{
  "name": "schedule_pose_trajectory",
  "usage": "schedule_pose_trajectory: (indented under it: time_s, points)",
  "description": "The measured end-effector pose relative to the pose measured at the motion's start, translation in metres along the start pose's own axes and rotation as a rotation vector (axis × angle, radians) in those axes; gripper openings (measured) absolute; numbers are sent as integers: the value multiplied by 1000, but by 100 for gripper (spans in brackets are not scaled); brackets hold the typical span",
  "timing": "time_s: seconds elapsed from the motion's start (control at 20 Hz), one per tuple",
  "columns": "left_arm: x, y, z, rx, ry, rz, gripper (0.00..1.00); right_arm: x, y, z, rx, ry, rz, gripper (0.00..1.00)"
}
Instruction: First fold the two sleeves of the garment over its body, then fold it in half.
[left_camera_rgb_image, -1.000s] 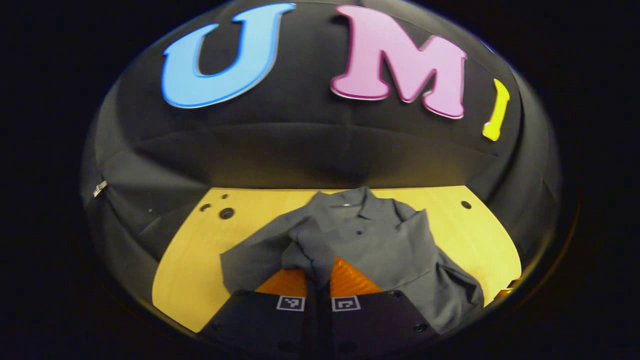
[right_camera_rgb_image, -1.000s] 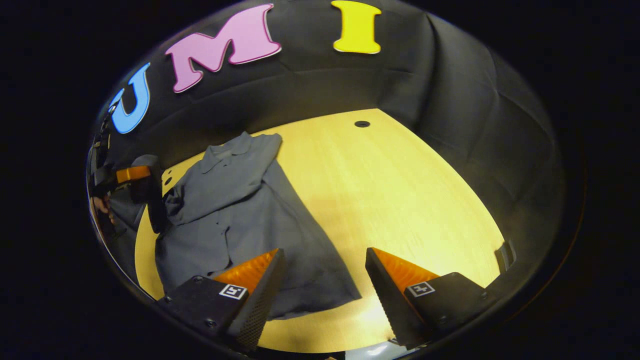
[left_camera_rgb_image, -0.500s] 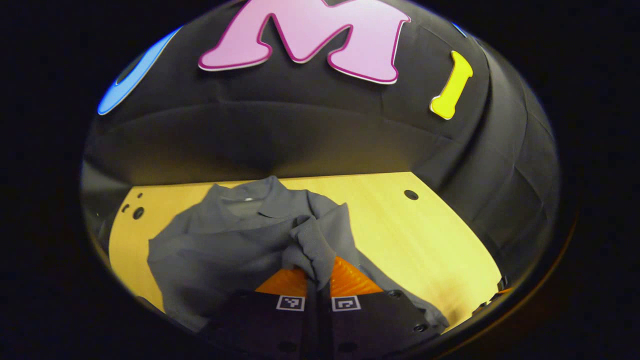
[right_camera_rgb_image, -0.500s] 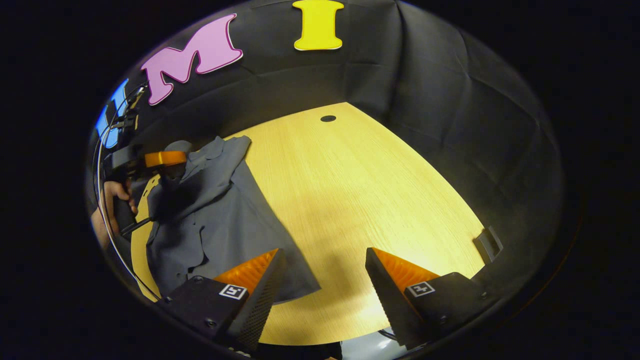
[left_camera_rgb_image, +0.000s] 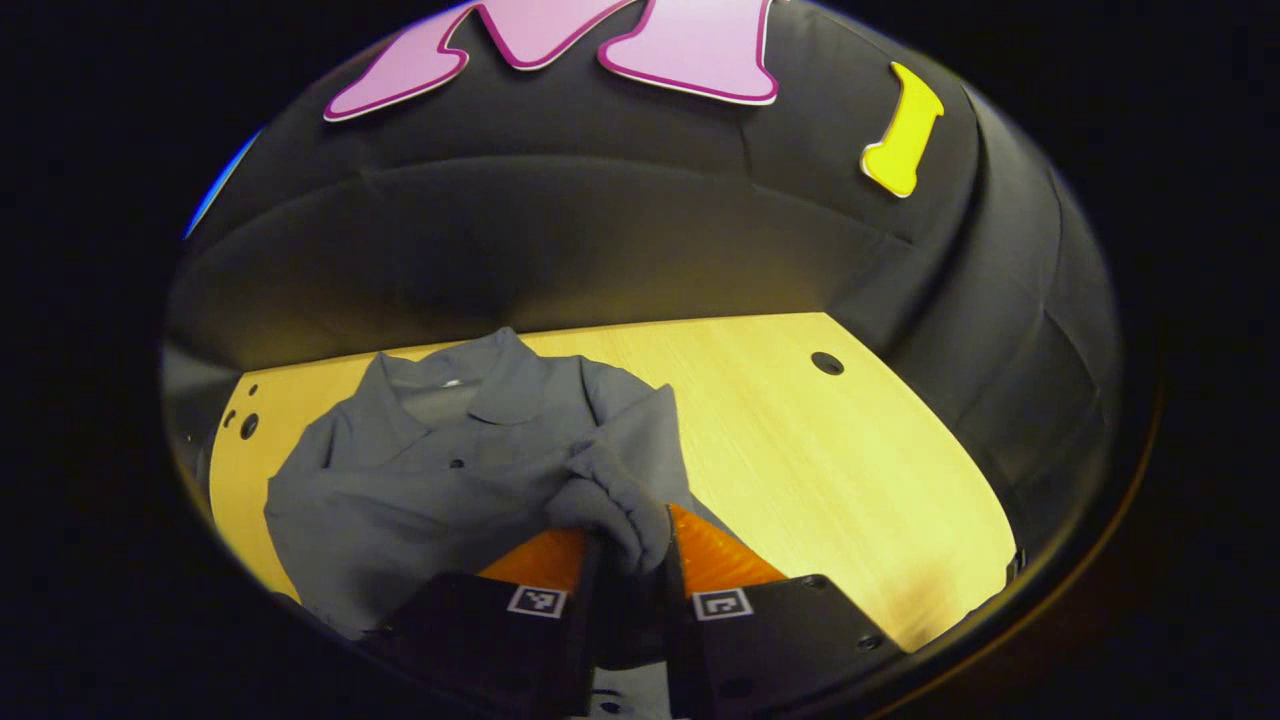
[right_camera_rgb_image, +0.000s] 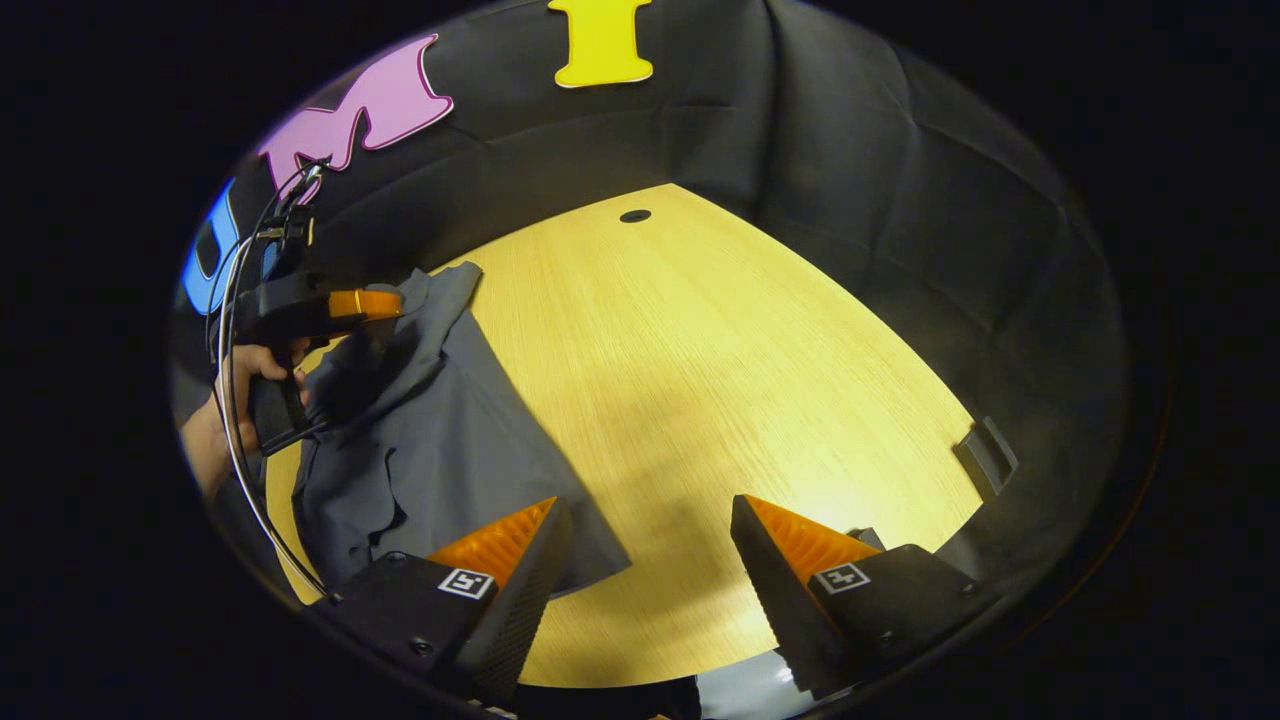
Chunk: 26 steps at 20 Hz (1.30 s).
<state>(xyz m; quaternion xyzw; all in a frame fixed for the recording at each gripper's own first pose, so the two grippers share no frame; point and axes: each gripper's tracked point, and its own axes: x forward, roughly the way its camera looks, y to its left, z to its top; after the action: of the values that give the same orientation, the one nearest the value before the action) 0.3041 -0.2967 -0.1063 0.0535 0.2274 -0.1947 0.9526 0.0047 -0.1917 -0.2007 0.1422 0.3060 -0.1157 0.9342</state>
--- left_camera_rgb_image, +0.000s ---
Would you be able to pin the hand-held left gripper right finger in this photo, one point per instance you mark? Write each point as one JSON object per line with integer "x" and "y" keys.
{"x": 680, "y": 650}

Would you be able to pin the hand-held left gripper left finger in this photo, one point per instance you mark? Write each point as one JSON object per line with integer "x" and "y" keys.
{"x": 583, "y": 640}

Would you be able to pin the grey polo shirt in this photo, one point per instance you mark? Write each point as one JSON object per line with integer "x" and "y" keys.
{"x": 420, "y": 500}

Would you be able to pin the black backdrop cloth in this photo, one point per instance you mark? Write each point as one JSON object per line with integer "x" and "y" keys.
{"x": 600, "y": 230}

